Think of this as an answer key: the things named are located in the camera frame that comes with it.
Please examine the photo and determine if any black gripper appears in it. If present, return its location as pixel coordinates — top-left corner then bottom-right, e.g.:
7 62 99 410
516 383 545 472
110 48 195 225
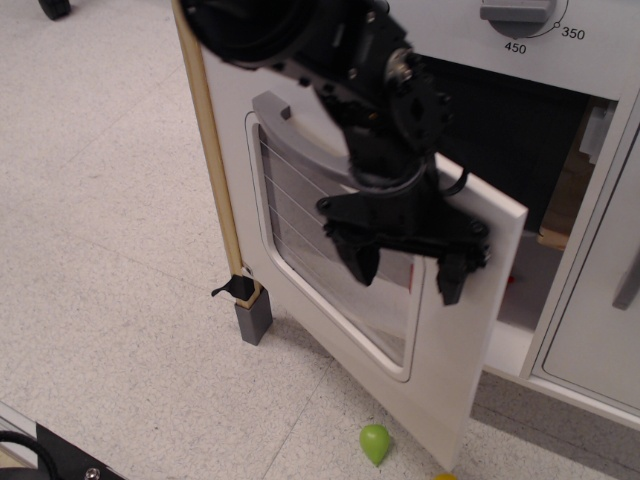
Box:
316 169 489 306

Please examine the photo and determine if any white oven door with window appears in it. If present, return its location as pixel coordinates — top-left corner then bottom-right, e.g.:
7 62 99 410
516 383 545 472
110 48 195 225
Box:
173 1 527 469

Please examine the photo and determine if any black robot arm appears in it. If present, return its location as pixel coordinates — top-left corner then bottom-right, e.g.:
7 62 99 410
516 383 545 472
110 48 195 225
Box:
180 1 489 305

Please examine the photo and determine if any dark grey oven tray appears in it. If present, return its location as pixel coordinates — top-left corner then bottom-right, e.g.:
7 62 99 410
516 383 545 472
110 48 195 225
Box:
425 57 590 231

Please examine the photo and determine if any white toy oven cabinet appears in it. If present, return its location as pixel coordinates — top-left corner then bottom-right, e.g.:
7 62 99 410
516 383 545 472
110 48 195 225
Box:
409 0 640 432

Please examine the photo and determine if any grey cabinet leg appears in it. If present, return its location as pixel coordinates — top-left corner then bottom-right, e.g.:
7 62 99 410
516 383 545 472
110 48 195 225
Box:
235 290 273 346

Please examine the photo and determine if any green toy pear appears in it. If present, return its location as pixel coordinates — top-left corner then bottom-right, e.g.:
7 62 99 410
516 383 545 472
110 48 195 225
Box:
359 424 391 467

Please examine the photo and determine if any yellow toy piece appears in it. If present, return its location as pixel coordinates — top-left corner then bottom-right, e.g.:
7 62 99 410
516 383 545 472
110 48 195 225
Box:
432 473 457 480

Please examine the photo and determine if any grey temperature knob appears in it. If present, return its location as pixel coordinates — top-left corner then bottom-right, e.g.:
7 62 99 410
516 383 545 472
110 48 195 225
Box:
479 0 557 39

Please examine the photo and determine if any black caster wheel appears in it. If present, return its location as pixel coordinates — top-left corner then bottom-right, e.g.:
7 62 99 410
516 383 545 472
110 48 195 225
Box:
39 0 71 21

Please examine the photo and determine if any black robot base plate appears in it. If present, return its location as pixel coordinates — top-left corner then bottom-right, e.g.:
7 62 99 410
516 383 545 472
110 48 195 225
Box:
36 424 124 480

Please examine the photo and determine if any black cable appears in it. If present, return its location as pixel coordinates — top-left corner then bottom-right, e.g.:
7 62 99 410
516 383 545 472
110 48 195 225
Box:
0 428 61 480

